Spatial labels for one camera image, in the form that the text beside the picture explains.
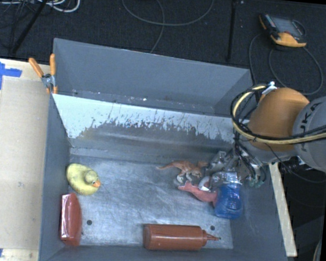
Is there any orange toy dinosaur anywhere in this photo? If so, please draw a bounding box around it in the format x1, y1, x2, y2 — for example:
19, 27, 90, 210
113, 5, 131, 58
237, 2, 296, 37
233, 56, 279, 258
155, 155, 209, 182

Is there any red toy animal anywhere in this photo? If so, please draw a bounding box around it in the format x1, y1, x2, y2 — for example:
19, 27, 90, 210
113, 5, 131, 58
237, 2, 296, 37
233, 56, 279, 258
176, 179, 221, 206

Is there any blue clear plastic bottle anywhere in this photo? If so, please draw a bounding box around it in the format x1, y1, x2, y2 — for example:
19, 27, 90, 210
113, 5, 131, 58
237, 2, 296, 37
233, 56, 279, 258
213, 172, 247, 221

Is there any red-brown flat block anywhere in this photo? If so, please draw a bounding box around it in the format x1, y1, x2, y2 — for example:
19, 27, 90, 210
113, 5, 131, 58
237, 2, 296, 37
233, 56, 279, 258
56, 191, 87, 248

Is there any yellow rubber duck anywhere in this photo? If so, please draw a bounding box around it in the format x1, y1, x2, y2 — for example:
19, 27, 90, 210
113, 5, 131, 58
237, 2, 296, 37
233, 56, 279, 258
63, 162, 103, 198

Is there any grey metal bin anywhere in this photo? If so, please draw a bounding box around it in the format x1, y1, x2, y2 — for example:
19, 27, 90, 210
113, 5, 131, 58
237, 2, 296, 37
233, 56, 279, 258
28, 37, 312, 261

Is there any red-brown squeeze bottle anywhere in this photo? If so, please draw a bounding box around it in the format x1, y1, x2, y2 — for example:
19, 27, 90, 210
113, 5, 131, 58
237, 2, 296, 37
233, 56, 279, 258
141, 219, 222, 258

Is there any pale cardboard board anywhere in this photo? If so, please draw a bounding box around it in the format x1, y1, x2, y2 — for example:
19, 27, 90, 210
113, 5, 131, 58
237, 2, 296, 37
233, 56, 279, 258
0, 74, 59, 256

